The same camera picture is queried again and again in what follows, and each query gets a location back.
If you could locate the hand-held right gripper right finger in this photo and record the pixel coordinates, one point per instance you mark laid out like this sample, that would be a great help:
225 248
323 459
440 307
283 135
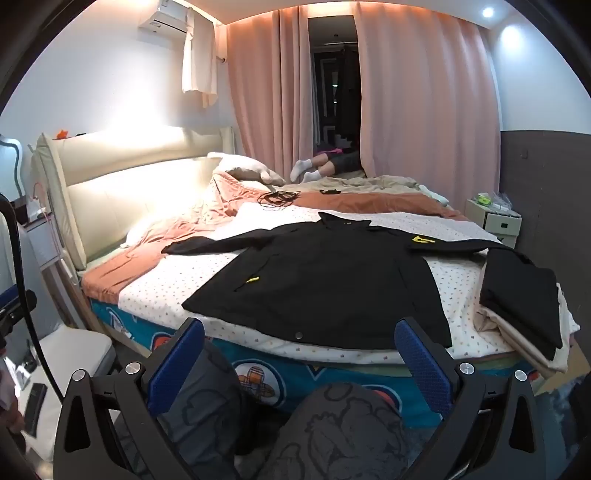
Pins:
422 364

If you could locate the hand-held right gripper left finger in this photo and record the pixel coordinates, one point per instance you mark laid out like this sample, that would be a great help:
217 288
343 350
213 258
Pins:
178 364

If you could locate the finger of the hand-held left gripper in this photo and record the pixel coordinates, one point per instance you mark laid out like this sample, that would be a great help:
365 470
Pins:
21 304

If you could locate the black jacket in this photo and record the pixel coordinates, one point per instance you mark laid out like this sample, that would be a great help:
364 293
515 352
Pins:
323 277

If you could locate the folded black clothes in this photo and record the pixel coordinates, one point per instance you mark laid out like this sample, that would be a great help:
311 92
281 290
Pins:
521 295

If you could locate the black patterned garment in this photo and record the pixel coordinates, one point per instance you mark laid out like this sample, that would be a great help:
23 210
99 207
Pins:
203 406

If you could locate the white chair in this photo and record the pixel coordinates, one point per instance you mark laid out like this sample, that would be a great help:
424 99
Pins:
69 350

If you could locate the grey bedside table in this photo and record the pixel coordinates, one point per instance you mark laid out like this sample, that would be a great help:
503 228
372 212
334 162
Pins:
41 240

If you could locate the black phone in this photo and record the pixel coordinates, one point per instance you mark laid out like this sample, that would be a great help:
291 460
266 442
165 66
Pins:
34 408

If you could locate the white floral bed sheet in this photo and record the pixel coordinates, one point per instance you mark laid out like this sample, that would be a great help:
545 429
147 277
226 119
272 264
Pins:
184 277

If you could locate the beige cloth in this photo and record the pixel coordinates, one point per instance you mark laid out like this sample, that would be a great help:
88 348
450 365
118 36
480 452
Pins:
508 332

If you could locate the blue cartoon mattress cover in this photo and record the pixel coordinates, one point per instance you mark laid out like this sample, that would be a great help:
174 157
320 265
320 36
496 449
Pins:
286 383

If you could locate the orange duvet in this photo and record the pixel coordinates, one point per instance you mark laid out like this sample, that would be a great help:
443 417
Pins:
138 258

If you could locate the white pillow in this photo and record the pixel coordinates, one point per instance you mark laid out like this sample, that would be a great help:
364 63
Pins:
136 236

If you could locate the grey fluffy rug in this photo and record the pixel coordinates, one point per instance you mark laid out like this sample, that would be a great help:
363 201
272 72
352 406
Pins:
563 415

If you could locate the white nightstand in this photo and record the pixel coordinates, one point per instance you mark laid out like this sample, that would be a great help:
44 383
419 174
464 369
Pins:
501 226

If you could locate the beige padded headboard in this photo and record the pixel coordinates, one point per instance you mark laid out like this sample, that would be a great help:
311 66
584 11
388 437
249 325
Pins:
138 184

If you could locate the small white cloth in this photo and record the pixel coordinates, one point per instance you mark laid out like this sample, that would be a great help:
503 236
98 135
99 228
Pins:
434 194

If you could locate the small orange toy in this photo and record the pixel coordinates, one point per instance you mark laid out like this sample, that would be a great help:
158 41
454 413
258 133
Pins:
61 134

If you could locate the green item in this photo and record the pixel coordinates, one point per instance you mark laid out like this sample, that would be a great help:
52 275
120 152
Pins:
484 199

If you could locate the small black object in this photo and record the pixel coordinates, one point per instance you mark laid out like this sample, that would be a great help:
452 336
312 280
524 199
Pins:
330 191

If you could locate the beige plush pillow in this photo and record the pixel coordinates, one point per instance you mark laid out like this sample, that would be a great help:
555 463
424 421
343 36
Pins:
244 166

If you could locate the pink curtain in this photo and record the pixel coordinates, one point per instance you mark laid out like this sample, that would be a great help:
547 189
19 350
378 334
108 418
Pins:
268 92
415 92

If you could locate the white hanging garment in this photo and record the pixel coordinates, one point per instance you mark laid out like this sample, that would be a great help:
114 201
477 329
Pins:
198 69

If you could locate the white air conditioner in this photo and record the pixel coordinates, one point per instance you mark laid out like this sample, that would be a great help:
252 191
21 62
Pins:
171 18

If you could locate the ceiling spot light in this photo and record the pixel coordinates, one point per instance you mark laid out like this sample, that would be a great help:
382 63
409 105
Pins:
487 11

